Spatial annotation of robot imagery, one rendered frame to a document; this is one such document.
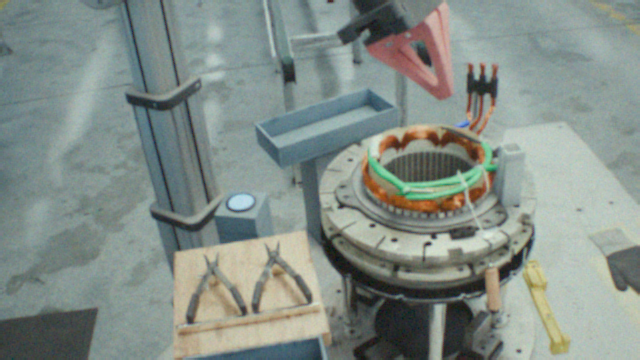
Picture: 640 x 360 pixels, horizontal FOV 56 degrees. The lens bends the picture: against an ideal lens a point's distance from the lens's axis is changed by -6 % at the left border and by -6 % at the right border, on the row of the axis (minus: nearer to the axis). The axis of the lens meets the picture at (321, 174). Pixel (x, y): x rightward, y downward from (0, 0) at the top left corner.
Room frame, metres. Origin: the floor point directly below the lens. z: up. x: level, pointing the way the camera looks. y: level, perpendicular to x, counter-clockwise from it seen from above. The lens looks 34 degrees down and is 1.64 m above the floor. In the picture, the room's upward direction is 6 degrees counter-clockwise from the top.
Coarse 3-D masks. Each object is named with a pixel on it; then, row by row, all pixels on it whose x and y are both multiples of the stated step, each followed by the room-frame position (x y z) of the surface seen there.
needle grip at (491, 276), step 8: (488, 272) 0.59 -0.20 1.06; (496, 272) 0.59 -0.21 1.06; (488, 280) 0.59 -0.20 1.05; (496, 280) 0.59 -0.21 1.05; (488, 288) 0.59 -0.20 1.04; (496, 288) 0.58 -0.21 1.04; (488, 296) 0.58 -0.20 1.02; (496, 296) 0.58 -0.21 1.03; (488, 304) 0.58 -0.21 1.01; (496, 304) 0.58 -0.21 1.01
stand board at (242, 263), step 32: (192, 256) 0.68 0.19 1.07; (224, 256) 0.67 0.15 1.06; (256, 256) 0.67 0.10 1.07; (288, 256) 0.66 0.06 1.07; (192, 288) 0.61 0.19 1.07; (224, 288) 0.61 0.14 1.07; (288, 288) 0.60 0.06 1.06; (288, 320) 0.54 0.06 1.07; (320, 320) 0.54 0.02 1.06; (192, 352) 0.50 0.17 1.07
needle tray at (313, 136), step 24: (336, 96) 1.12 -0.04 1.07; (360, 96) 1.14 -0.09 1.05; (264, 120) 1.05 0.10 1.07; (288, 120) 1.07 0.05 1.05; (312, 120) 1.09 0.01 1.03; (336, 120) 1.09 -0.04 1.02; (360, 120) 1.02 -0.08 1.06; (384, 120) 1.04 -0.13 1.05; (264, 144) 1.01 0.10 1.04; (288, 144) 0.96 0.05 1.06; (312, 144) 0.97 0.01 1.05; (336, 144) 0.99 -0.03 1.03; (360, 144) 1.03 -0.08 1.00; (312, 168) 1.01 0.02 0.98; (312, 192) 1.02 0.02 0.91; (312, 216) 1.03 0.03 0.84
